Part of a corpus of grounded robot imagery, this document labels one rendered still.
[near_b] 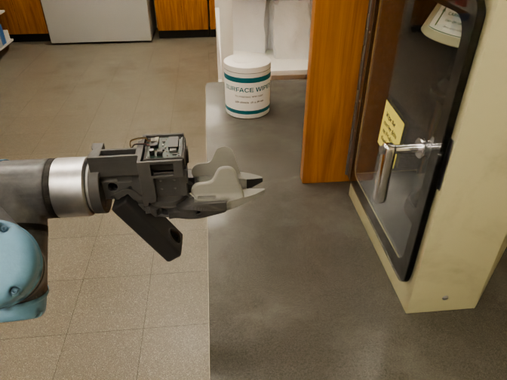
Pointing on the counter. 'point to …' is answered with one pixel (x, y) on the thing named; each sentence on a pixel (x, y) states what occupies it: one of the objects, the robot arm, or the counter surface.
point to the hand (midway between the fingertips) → (253, 190)
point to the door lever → (388, 149)
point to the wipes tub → (247, 85)
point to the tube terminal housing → (465, 190)
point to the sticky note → (390, 127)
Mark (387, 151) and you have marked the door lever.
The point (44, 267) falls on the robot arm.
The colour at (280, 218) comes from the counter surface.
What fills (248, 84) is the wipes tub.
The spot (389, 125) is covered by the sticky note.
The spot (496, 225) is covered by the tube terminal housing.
